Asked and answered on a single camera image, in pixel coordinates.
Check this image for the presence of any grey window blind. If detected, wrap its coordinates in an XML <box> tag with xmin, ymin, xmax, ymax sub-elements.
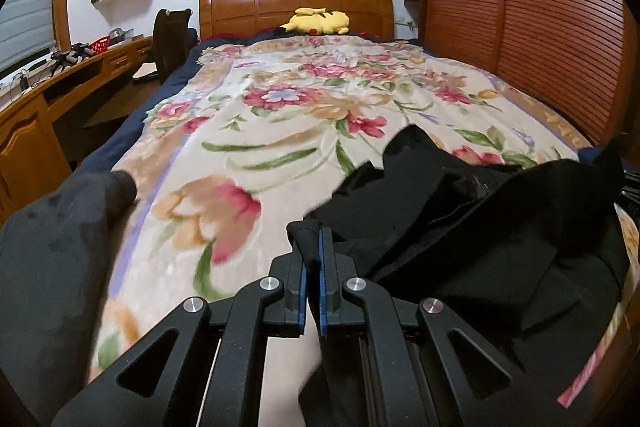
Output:
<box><xmin>0</xmin><ymin>0</ymin><xmax>57</xmax><ymax>80</ymax></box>

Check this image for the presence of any wooden desk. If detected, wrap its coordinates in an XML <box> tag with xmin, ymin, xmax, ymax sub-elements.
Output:
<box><xmin>0</xmin><ymin>36</ymin><xmax>153</xmax><ymax>212</ymax></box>

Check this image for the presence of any black gadget on stand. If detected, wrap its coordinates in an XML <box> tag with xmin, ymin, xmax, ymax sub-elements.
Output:
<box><xmin>50</xmin><ymin>44</ymin><xmax>94</xmax><ymax>72</ymax></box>

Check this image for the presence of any floral blanket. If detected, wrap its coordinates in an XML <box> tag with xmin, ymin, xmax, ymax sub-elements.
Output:
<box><xmin>87</xmin><ymin>34</ymin><xmax>640</xmax><ymax>413</ymax></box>

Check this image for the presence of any wooden bed headboard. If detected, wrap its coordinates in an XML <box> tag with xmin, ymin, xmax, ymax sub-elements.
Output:
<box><xmin>198</xmin><ymin>0</ymin><xmax>396</xmax><ymax>42</ymax></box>

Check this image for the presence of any wooden slatted wardrobe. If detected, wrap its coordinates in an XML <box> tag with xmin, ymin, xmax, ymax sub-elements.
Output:
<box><xmin>402</xmin><ymin>0</ymin><xmax>632</xmax><ymax>148</ymax></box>

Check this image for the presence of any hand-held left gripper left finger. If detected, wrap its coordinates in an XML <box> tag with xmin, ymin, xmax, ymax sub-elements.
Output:
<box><xmin>50</xmin><ymin>252</ymin><xmax>308</xmax><ymax>427</ymax></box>

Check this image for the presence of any yellow plush toy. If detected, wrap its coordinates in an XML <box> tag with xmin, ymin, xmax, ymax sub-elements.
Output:
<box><xmin>278</xmin><ymin>8</ymin><xmax>350</xmax><ymax>36</ymax></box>

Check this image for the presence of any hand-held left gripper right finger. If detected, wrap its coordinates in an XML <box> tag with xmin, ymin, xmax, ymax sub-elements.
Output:
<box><xmin>319</xmin><ymin>228</ymin><xmax>568</xmax><ymax>427</ymax></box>

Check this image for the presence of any black buttoned coat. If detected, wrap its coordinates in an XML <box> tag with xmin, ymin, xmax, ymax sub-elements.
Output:
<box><xmin>287</xmin><ymin>124</ymin><xmax>631</xmax><ymax>427</ymax></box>

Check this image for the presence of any dark folded jacket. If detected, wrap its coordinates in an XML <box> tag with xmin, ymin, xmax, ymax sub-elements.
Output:
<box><xmin>0</xmin><ymin>171</ymin><xmax>138</xmax><ymax>427</ymax></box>

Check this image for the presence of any dark brown chair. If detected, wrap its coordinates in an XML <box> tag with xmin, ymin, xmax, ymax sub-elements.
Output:
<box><xmin>132</xmin><ymin>8</ymin><xmax>199</xmax><ymax>84</ymax></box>

